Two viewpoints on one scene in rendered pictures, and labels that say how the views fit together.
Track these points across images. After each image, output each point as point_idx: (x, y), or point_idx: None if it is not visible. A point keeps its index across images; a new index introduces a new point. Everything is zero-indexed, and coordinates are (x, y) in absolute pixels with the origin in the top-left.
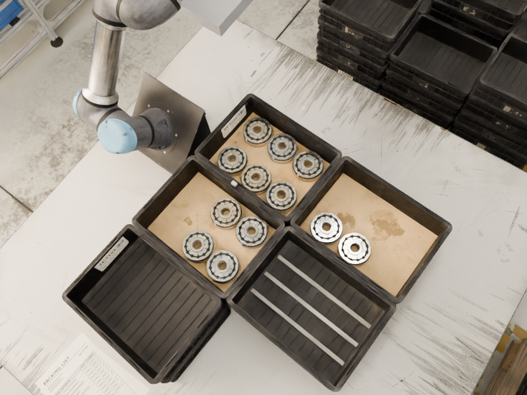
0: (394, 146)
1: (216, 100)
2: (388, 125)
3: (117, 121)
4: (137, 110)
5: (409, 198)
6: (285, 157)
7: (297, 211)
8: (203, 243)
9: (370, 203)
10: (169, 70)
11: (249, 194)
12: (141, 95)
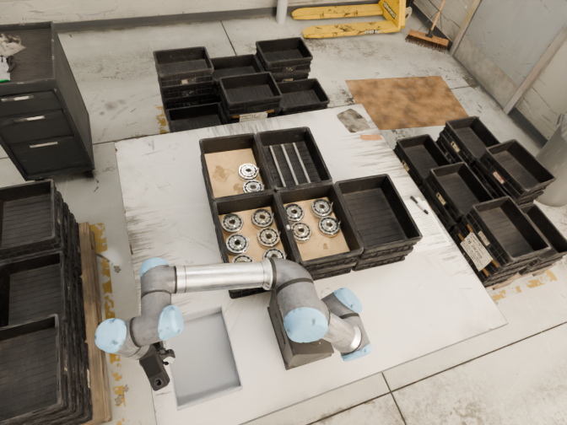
0: (162, 223)
1: (241, 344)
2: (150, 236)
3: (343, 299)
4: (315, 348)
5: (204, 160)
6: (240, 234)
7: (265, 191)
8: (325, 222)
9: (218, 186)
10: (258, 409)
11: (283, 217)
12: (306, 350)
